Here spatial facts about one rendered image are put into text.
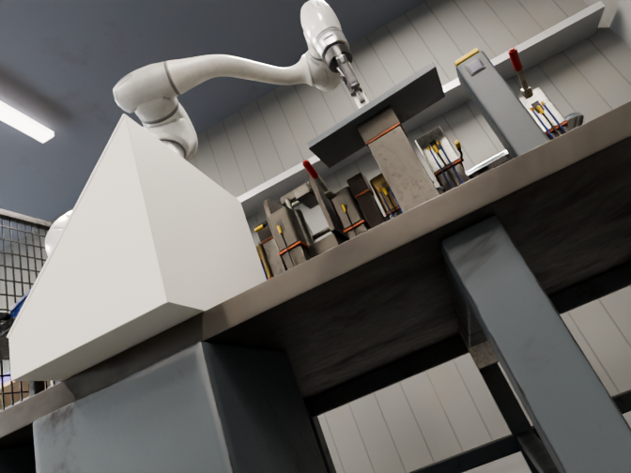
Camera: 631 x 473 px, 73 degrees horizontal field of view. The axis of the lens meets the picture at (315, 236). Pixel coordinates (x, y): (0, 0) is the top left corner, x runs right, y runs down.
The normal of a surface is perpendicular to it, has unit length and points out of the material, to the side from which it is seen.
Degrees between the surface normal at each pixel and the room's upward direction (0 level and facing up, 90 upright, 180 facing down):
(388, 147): 90
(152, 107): 157
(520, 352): 90
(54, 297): 90
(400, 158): 90
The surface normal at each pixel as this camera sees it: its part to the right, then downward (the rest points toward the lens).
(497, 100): -0.43, -0.24
